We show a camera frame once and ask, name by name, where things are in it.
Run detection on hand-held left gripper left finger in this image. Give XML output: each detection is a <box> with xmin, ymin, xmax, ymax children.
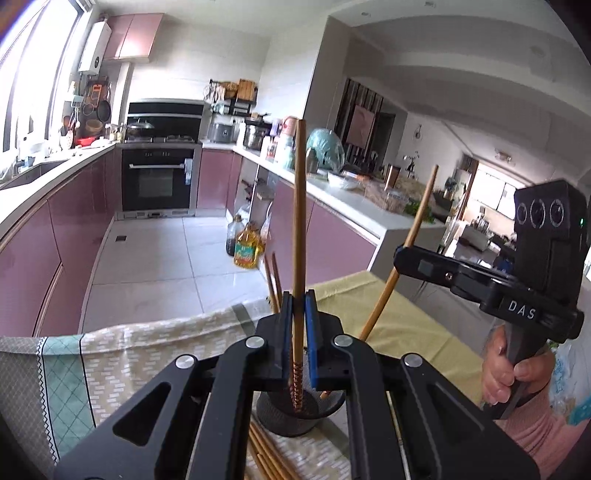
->
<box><xmin>53</xmin><ymin>292</ymin><xmax>296</xmax><ymax>480</ymax></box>

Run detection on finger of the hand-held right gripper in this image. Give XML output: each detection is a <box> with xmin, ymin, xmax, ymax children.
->
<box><xmin>393</xmin><ymin>246</ymin><xmax>462</xmax><ymax>289</ymax></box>

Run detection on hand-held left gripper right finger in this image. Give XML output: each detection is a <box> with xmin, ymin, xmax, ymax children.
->
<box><xmin>305</xmin><ymin>290</ymin><xmax>541</xmax><ymax>480</ymax></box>

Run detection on spiral-tipped wooden chopstick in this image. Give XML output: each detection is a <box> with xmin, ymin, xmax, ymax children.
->
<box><xmin>262</xmin><ymin>254</ymin><xmax>280</xmax><ymax>315</ymax></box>
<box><xmin>320</xmin><ymin>165</ymin><xmax>439</xmax><ymax>400</ymax></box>
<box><xmin>271</xmin><ymin>251</ymin><xmax>284</xmax><ymax>303</ymax></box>
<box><xmin>290</xmin><ymin>119</ymin><xmax>308</xmax><ymax>412</ymax></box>

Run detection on black mesh utensil holder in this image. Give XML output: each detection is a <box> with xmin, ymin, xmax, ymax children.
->
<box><xmin>255</xmin><ymin>390</ymin><xmax>346</xmax><ymax>438</ymax></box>

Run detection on bundle of wooden chopsticks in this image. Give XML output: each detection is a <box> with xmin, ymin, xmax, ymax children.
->
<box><xmin>247</xmin><ymin>419</ymin><xmax>301</xmax><ymax>480</ymax></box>

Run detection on person's right forearm pink sleeve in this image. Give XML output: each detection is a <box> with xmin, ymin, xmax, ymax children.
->
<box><xmin>499</xmin><ymin>346</ymin><xmax>585</xmax><ymax>480</ymax></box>

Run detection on person's right hand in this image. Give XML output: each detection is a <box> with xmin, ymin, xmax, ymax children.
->
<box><xmin>480</xmin><ymin>330</ymin><xmax>554</xmax><ymax>407</ymax></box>

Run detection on green leafy vegetables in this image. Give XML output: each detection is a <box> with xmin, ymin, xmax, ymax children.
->
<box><xmin>404</xmin><ymin>200</ymin><xmax>437</xmax><ymax>224</ymax></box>

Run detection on plain yellow cloth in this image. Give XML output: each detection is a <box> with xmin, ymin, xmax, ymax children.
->
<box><xmin>311</xmin><ymin>270</ymin><xmax>485</xmax><ymax>407</ymax></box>

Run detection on clear plastic food container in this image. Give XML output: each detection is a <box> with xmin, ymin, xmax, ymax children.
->
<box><xmin>365</xmin><ymin>182</ymin><xmax>409</xmax><ymax>213</ymax></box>

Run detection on pink base cabinets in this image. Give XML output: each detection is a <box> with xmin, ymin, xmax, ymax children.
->
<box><xmin>198</xmin><ymin>148</ymin><xmax>379</xmax><ymax>282</ymax></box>
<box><xmin>0</xmin><ymin>145</ymin><xmax>123</xmax><ymax>337</ymax></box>

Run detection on yellow cooking oil bottle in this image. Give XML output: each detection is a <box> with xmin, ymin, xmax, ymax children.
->
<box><xmin>233</xmin><ymin>224</ymin><xmax>265</xmax><ymax>269</ymax></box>

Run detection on dark sauce bottle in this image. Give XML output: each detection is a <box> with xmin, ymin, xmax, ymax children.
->
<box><xmin>225</xmin><ymin>215</ymin><xmax>245</xmax><ymax>257</ymax></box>

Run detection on white shallow bowl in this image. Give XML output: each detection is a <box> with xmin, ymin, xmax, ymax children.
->
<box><xmin>327</xmin><ymin>173</ymin><xmax>361</xmax><ymax>191</ymax></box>

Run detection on white teal printed bag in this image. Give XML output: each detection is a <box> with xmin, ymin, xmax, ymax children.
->
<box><xmin>551</xmin><ymin>342</ymin><xmax>591</xmax><ymax>428</ymax></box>

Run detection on patterned green beige tablecloth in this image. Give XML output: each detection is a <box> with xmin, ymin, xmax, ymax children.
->
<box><xmin>0</xmin><ymin>300</ymin><xmax>352</xmax><ymax>480</ymax></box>

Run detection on teal mesh food cover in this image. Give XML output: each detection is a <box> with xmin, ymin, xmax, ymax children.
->
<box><xmin>305</xmin><ymin>128</ymin><xmax>346</xmax><ymax>172</ymax></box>

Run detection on dark slatted partition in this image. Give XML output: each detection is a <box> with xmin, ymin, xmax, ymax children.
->
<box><xmin>335</xmin><ymin>78</ymin><xmax>384</xmax><ymax>162</ymax></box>

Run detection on stainless steel stockpot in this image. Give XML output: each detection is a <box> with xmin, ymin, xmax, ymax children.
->
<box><xmin>243</xmin><ymin>124</ymin><xmax>271</xmax><ymax>151</ymax></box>

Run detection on built-in black oven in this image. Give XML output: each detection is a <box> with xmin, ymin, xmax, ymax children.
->
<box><xmin>121</xmin><ymin>144</ymin><xmax>200</xmax><ymax>217</ymax></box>

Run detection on silver rice cooker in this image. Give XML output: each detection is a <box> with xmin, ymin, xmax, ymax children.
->
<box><xmin>208</xmin><ymin>121</ymin><xmax>238</xmax><ymax>143</ymax></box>

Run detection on black range hood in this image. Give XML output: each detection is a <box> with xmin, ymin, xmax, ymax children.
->
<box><xmin>127</xmin><ymin>99</ymin><xmax>206</xmax><ymax>139</ymax></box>

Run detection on hanging kitchen utensil rack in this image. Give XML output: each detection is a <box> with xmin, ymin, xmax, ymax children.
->
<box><xmin>62</xmin><ymin>76</ymin><xmax>114</xmax><ymax>148</ymax></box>

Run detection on kitchen sink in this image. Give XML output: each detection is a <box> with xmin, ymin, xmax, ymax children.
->
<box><xmin>0</xmin><ymin>159</ymin><xmax>65</xmax><ymax>190</ymax></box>

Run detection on white water heater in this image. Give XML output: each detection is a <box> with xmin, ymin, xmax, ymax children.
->
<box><xmin>78</xmin><ymin>21</ymin><xmax>113</xmax><ymax>73</ymax></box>

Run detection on kitchen window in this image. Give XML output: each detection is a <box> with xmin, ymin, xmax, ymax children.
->
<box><xmin>0</xmin><ymin>0</ymin><xmax>93</xmax><ymax>155</ymax></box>

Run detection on pink wall picture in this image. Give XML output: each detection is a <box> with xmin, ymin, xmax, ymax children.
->
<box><xmin>347</xmin><ymin>105</ymin><xmax>376</xmax><ymax>146</ymax></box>

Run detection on black wall shelf rack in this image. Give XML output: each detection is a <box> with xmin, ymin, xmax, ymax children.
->
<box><xmin>210</xmin><ymin>78</ymin><xmax>259</xmax><ymax>118</ymax></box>

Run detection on pink wall cabinet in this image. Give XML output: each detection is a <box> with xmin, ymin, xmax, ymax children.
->
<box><xmin>102</xmin><ymin>13</ymin><xmax>164</xmax><ymax>63</ymax></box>

